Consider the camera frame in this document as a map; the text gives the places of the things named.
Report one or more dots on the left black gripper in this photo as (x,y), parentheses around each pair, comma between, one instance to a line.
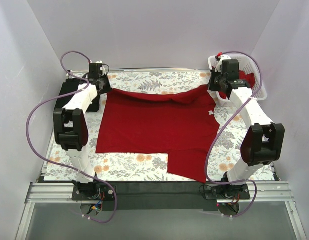
(104,85)

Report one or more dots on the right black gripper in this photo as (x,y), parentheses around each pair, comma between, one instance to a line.
(213,83)

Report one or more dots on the red t-shirt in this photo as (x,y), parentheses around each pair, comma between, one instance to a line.
(181,125)

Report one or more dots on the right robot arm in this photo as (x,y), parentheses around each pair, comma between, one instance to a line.
(263,142)

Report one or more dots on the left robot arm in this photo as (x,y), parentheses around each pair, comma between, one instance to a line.
(71,129)

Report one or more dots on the red t-shirts in basket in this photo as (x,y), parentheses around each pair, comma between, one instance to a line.
(249,77)

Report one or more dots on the folded black t-shirt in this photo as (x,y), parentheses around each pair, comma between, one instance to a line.
(72,86)

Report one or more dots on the white plastic laundry basket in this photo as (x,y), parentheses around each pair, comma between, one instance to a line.
(247,65)

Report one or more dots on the floral patterned table mat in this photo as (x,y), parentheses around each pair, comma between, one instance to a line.
(147,167)

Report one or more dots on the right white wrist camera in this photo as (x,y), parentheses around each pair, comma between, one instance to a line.
(220,57)

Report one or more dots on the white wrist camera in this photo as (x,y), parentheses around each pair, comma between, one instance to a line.
(96,66)
(220,57)

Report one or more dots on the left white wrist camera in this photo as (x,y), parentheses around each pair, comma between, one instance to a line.
(96,66)

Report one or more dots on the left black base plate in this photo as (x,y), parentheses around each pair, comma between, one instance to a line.
(96,193)

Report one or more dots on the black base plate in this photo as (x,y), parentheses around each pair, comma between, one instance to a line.
(224,192)
(96,193)

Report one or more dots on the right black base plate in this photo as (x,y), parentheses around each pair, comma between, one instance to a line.
(224,192)

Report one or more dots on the aluminium frame rail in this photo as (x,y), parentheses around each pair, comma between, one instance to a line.
(161,211)

